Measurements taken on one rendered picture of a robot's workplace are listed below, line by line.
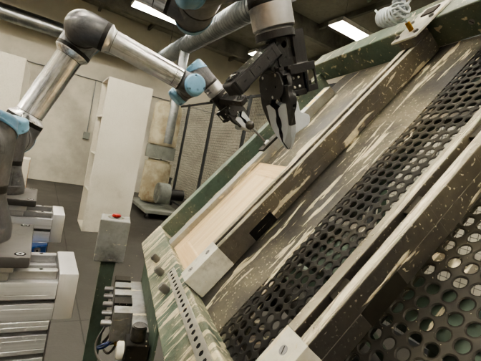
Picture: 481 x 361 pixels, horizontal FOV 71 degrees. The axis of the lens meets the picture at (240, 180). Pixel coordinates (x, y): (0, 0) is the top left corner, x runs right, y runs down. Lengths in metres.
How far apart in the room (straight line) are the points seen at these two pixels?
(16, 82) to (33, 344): 2.67
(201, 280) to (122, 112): 4.04
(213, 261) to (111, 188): 4.00
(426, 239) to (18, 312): 0.71
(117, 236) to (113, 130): 3.38
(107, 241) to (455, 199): 1.27
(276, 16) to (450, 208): 0.42
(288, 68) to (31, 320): 0.65
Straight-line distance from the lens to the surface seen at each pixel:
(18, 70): 3.28
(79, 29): 1.25
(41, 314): 0.76
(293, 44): 0.66
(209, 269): 0.95
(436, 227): 0.62
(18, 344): 0.79
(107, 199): 4.89
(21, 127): 1.21
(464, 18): 1.28
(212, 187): 1.60
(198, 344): 0.76
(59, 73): 1.34
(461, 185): 0.65
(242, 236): 0.95
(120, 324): 1.14
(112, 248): 1.54
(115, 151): 4.82
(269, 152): 1.42
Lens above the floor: 1.26
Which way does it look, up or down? 2 degrees down
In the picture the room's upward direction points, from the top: 11 degrees clockwise
